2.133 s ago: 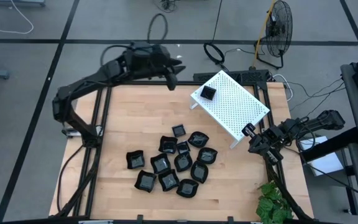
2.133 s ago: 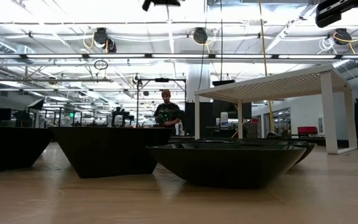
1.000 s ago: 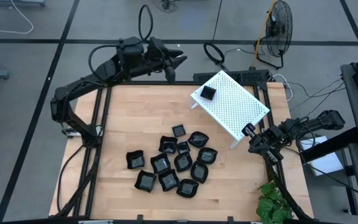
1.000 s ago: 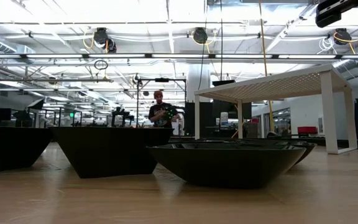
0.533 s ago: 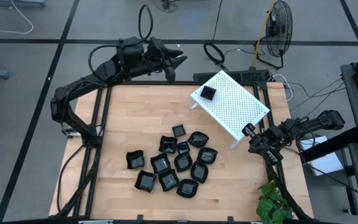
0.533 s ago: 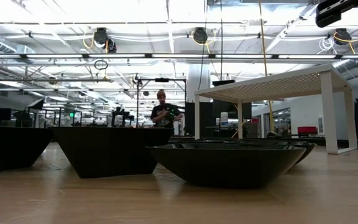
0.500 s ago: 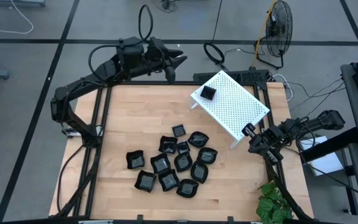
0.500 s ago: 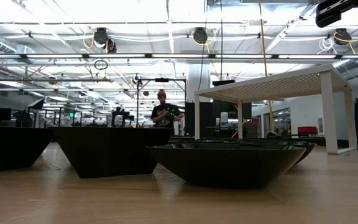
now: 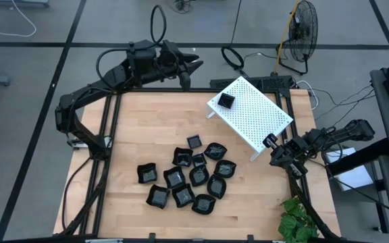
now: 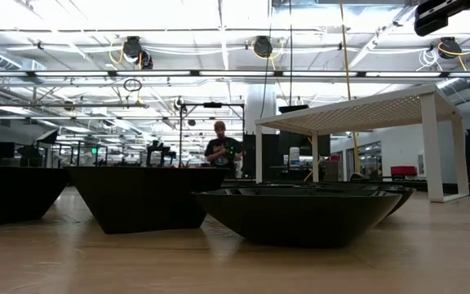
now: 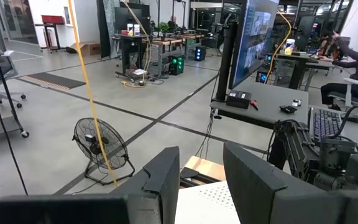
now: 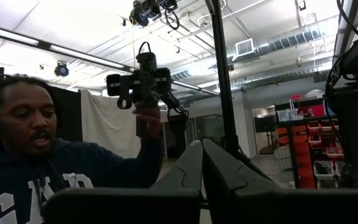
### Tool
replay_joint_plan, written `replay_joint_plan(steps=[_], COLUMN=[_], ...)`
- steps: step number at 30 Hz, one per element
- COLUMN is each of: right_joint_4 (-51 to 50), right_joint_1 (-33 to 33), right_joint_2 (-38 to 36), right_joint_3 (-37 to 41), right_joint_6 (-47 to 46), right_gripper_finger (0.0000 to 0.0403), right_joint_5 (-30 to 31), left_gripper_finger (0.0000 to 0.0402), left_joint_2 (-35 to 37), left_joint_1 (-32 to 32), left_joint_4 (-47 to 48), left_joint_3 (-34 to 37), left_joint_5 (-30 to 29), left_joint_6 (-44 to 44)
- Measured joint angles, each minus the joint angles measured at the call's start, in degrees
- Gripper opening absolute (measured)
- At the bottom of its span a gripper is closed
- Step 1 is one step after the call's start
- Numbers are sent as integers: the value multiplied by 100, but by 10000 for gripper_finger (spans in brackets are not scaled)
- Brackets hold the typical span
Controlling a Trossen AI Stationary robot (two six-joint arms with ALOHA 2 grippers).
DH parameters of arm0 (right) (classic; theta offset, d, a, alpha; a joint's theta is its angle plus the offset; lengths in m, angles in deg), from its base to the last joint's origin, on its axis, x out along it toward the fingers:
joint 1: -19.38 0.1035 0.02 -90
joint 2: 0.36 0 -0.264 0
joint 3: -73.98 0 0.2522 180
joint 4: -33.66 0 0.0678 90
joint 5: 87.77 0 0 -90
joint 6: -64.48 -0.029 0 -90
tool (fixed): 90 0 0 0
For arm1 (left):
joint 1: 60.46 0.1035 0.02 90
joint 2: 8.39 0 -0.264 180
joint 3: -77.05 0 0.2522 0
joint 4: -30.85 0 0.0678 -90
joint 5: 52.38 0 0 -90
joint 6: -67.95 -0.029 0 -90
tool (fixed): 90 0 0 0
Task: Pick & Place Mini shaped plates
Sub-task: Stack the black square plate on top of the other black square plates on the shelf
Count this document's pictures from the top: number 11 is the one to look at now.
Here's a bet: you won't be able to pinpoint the black floor fan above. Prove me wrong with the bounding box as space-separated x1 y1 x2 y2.
72 117 136 186

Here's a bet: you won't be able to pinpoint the black office desk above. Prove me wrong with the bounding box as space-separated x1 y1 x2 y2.
273 52 335 91

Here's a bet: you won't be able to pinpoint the white office chair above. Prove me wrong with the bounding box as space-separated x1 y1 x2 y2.
327 72 358 110

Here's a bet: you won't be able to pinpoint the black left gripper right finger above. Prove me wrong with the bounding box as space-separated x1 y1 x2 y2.
223 141 358 224

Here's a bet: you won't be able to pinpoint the black aluminium table frame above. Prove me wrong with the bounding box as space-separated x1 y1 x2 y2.
178 166 226 189

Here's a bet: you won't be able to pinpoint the white perforated metal shelf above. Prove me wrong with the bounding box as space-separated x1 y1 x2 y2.
174 180 242 224

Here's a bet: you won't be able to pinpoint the wooden work table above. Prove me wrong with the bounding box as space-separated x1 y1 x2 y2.
141 32 211 77

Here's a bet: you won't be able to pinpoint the black standing desk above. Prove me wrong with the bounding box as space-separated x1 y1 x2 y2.
111 32 151 82

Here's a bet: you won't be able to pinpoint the black hanging curtain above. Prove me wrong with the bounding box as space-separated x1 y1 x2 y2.
96 0 121 60

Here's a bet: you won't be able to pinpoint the green potted plant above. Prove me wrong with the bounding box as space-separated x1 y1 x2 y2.
156 21 171 34

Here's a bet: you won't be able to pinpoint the black hanging desk cables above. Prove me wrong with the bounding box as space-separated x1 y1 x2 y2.
197 114 218 159

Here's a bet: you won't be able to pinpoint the white wipes canister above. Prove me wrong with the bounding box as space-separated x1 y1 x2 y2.
283 38 296 56

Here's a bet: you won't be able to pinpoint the black stand table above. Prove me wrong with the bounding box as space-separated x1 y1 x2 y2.
34 23 67 53

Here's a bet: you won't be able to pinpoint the yellow hose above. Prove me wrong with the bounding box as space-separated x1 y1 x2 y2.
121 0 152 89

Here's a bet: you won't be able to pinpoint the large computer monitor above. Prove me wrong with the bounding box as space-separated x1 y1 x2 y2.
228 0 281 91

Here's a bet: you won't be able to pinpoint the dark floor mat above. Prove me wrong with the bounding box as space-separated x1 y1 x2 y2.
17 72 87 92

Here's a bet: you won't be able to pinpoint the yellow hanging cable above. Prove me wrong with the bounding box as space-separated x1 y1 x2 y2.
68 0 119 188

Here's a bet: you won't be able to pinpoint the brown cardboard box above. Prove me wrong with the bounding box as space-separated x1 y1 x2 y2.
69 41 102 57

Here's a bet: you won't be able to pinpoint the black monitor back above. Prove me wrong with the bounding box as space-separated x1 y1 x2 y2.
114 2 151 35

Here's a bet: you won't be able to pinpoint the grey monitor desk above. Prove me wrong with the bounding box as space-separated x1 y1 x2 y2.
209 81 310 130

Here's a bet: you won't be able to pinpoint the black monitor pole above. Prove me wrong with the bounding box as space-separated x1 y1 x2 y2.
215 20 239 102

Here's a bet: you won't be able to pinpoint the blue-lit computer tower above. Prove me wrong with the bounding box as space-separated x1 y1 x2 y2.
193 45 208 62
255 70 269 85

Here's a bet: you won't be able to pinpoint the red storage bin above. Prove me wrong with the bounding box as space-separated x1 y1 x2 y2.
40 14 66 26

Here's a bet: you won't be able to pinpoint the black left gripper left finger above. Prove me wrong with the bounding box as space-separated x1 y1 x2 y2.
0 146 181 224

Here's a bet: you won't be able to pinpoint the black labelled device box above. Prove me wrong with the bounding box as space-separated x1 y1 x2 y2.
226 90 252 110

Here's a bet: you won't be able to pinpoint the black computer keyboard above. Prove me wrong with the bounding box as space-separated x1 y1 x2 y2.
307 106 345 147

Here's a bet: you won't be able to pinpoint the green-lit computer tower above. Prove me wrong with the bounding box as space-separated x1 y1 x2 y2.
167 53 186 77

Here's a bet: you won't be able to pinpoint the small black desk gadget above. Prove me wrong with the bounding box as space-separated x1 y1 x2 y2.
278 105 298 114

